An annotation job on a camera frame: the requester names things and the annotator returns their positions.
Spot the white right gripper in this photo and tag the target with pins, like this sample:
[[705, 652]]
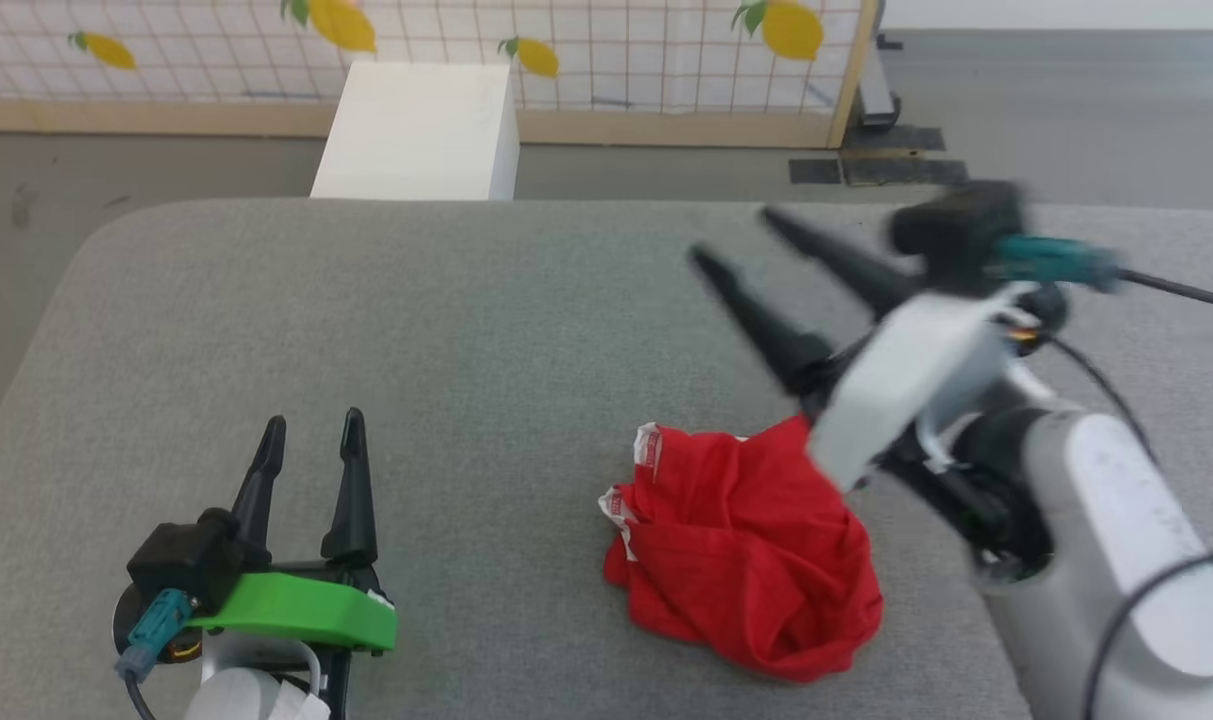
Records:
[[906, 380]]

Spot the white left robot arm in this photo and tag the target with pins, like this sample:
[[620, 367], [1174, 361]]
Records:
[[251, 690]]

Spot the red garment with white trim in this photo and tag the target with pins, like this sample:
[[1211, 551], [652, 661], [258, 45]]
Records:
[[746, 560]]

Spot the lemon print backdrop panel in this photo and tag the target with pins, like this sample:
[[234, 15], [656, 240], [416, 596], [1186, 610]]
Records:
[[606, 70]]

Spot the large black floor mat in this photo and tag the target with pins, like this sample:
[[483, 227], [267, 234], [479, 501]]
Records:
[[906, 170]]

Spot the metal panel stand foot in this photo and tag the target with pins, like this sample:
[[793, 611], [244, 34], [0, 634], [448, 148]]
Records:
[[878, 90]]

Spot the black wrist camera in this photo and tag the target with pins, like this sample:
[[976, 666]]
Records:
[[191, 560], [956, 235]]

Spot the white box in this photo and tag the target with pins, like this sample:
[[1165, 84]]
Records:
[[416, 130]]

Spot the small black floor mat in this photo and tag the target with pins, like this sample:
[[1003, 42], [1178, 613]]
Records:
[[816, 171]]

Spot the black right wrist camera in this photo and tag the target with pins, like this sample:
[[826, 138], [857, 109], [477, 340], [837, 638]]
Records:
[[956, 235]]

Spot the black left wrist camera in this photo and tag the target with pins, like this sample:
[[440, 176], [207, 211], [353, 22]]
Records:
[[191, 560]]

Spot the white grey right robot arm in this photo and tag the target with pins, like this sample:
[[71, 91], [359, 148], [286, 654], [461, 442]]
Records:
[[1116, 560]]

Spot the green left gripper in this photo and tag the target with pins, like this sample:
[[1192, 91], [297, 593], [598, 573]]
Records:
[[306, 610]]

